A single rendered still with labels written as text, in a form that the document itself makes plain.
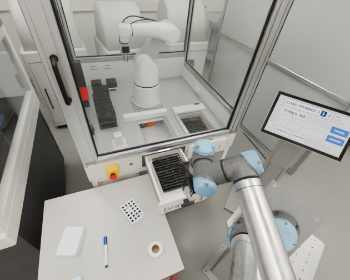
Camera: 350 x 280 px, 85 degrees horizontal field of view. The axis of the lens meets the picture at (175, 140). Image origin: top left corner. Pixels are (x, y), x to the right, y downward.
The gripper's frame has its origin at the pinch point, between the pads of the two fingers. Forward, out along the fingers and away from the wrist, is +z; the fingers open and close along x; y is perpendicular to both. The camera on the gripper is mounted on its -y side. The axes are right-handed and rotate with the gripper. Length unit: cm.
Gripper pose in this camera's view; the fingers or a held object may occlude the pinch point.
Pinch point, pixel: (189, 191)
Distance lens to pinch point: 96.3
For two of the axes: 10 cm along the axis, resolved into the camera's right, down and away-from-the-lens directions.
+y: 3.7, 6.7, -6.4
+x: 9.3, -2.0, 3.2
